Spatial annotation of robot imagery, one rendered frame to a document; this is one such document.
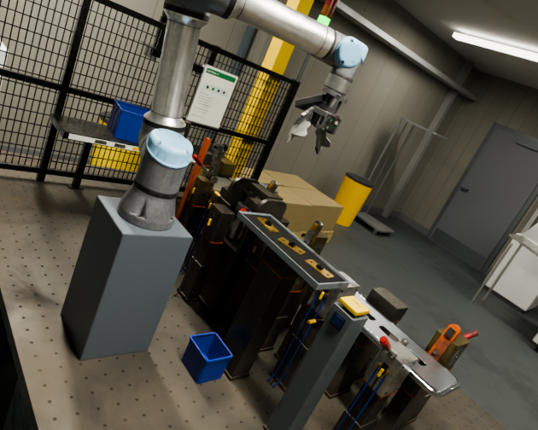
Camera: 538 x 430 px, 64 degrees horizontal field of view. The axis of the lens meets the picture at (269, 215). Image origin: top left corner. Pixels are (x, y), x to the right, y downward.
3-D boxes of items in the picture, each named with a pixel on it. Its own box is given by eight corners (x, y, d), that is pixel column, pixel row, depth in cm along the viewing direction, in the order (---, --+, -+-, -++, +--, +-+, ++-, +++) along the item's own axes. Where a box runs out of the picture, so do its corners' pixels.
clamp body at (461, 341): (419, 419, 154) (475, 341, 143) (400, 430, 144) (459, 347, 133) (400, 401, 159) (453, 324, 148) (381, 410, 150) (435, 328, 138)
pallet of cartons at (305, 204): (285, 207, 564) (300, 175, 549) (336, 248, 500) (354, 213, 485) (195, 195, 467) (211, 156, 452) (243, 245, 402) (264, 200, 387)
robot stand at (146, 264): (79, 361, 115) (123, 234, 102) (60, 312, 128) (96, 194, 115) (148, 351, 129) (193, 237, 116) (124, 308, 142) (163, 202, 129)
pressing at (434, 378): (466, 384, 129) (469, 380, 129) (434, 401, 114) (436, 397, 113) (227, 179, 218) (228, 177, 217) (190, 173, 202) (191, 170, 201)
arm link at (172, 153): (135, 186, 105) (152, 136, 101) (132, 167, 116) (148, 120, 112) (182, 199, 110) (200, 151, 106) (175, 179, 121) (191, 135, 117)
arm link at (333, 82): (324, 70, 129) (341, 79, 135) (318, 84, 130) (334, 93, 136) (341, 77, 124) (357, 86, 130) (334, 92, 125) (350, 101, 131)
